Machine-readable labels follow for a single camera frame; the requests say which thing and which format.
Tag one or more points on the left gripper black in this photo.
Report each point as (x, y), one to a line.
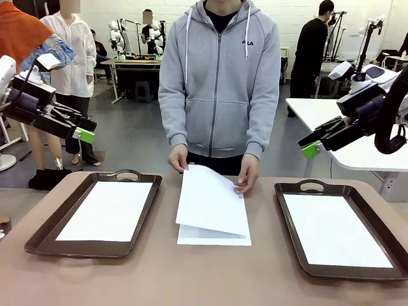
(48, 119)

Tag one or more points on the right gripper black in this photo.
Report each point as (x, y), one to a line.
(350, 135)

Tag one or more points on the white A4 paper sheet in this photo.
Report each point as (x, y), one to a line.
(105, 210)
(334, 229)
(207, 204)

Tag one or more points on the white A4 paper stack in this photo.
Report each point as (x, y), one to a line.
(216, 241)

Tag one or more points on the person's right forearm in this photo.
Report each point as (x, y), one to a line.
(173, 121)

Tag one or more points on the person's left forearm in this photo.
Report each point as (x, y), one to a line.
(264, 127)

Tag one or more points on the person's left hand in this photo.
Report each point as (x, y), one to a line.
(250, 173)

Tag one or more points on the person's right hand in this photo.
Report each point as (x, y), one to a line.
(178, 159)

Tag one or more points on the white table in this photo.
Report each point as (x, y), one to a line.
(306, 111)

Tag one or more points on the black bag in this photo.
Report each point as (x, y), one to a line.
(44, 180)

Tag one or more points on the person in white jacket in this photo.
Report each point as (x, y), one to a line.
(76, 57)

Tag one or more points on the grey plastic stool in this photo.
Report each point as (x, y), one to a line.
(143, 90)

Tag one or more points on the person in dark jacket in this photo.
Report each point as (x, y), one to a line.
(99, 48)

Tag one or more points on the white round fan base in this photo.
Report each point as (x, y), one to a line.
(6, 164)

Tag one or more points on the person in black clothes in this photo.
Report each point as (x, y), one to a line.
(310, 54)

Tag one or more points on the wooden top workshop table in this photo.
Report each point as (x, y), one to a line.
(134, 62)

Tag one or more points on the brown plastic tray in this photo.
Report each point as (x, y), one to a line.
(41, 236)
(293, 223)

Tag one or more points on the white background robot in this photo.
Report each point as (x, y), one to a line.
(114, 35)
(157, 32)

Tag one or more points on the black tripod stand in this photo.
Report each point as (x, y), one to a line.
(366, 44)

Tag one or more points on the white background desk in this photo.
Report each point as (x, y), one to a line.
(398, 58)

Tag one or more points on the person in black t-shirt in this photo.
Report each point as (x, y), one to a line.
(148, 32)

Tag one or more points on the small brown object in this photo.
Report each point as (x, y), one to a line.
(4, 220)

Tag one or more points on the person in grey hoodie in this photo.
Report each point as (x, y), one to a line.
(220, 63)

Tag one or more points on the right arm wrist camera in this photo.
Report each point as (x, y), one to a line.
(340, 70)

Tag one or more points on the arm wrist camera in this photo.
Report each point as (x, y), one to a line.
(48, 62)
(340, 70)

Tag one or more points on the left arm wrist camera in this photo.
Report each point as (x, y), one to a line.
(48, 62)

